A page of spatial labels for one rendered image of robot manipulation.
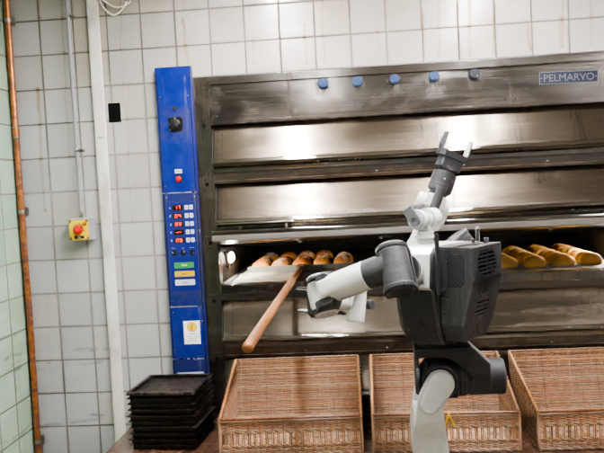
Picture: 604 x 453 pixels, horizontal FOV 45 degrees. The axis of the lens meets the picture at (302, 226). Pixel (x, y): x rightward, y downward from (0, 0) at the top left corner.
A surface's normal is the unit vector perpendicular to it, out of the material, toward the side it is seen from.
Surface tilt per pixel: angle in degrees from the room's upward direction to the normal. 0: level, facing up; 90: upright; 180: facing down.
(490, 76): 90
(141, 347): 90
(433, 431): 114
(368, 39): 90
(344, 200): 70
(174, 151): 90
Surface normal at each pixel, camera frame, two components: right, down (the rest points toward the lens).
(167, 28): -0.07, 0.06
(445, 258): -0.64, 0.07
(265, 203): -0.09, -0.29
